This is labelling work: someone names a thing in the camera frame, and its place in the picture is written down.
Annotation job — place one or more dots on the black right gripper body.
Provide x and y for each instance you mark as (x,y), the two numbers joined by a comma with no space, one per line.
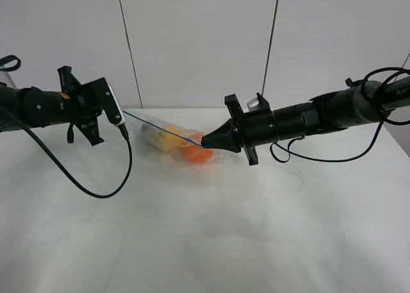
(264,125)

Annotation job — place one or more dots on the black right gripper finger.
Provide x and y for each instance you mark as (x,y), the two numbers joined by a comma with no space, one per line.
(225,130)
(222,143)

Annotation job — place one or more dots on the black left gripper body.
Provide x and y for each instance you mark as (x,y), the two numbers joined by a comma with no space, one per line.
(82,104)

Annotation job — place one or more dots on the clear zip bag blue seal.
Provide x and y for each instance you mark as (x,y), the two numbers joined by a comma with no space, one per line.
(156,155)

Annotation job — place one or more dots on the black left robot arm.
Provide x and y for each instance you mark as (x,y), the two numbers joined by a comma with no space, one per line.
(33,107)

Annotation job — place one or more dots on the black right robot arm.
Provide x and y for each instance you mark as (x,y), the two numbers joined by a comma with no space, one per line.
(363,102)

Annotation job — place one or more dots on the orange fruit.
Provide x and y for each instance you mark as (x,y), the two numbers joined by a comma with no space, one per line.
(197,154)

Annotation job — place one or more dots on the yellow pear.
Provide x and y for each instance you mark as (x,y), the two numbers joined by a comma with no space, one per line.
(172,137)

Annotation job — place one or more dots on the dark purple fruit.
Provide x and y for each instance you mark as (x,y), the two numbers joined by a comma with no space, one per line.
(150,134)

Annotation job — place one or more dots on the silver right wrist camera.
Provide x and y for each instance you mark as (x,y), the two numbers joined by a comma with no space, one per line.
(258,103)

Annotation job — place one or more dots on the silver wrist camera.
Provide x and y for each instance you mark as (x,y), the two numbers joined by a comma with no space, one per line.
(114,113)
(258,103)

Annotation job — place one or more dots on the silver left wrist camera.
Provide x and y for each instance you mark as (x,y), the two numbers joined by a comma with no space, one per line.
(114,113)

